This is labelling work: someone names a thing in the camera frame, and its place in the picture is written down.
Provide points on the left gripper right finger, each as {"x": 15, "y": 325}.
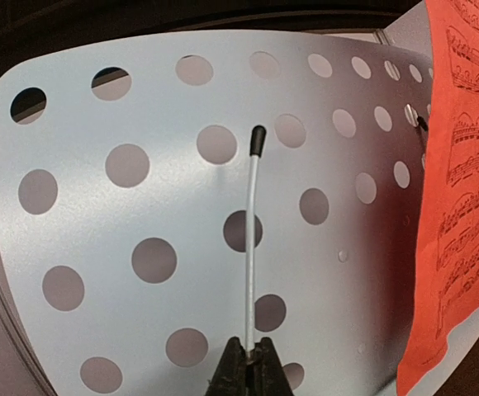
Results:
{"x": 267, "y": 377}

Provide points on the grey music stand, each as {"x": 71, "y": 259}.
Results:
{"x": 161, "y": 194}

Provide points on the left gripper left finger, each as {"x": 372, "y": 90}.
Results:
{"x": 230, "y": 376}

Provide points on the red sheet music mat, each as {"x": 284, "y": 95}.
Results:
{"x": 447, "y": 253}

